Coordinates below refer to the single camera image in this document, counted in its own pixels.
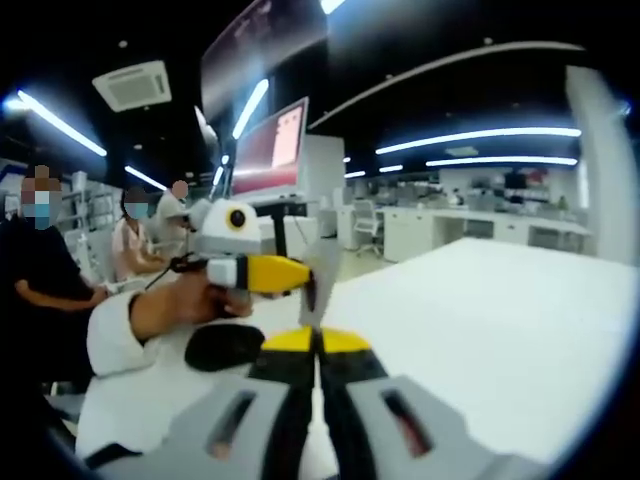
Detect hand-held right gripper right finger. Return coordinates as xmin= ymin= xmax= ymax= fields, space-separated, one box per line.
xmin=317 ymin=326 xmax=549 ymax=480

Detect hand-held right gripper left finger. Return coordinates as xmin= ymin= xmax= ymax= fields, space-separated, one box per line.
xmin=94 ymin=326 xmax=319 ymax=480

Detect silver blue skincare sachet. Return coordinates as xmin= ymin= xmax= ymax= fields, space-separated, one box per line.
xmin=298 ymin=238 xmax=345 ymax=329

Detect person's left hand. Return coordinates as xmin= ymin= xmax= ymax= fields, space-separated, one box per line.
xmin=128 ymin=276 xmax=255 ymax=342

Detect standing desk black legs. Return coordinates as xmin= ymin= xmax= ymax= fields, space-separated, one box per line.
xmin=249 ymin=196 xmax=312 ymax=264

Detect black computer mouse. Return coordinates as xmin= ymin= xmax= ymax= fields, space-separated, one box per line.
xmin=183 ymin=323 xmax=267 ymax=375

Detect pink screen monitor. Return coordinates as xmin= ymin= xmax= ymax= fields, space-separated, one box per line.
xmin=230 ymin=96 xmax=310 ymax=200

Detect white office chair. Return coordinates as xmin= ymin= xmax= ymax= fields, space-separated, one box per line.
xmin=352 ymin=199 xmax=387 ymax=260

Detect white building pillar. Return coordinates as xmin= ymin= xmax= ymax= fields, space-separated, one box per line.
xmin=299 ymin=134 xmax=347 ymax=251
xmin=564 ymin=64 xmax=632 ymax=269

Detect short ceiling light strip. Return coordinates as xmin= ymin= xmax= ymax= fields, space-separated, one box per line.
xmin=231 ymin=77 xmax=271 ymax=142

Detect white cabinet row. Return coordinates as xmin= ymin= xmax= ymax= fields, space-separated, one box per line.
xmin=382 ymin=205 xmax=595 ymax=265

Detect ceiling air conditioner vent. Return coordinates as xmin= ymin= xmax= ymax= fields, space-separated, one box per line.
xmin=91 ymin=59 xmax=175 ymax=113

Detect large hanging dark screen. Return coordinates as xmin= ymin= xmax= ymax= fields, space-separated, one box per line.
xmin=199 ymin=0 xmax=330 ymax=124

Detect curved ceiling rail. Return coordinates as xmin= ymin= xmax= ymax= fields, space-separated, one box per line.
xmin=306 ymin=41 xmax=587 ymax=132

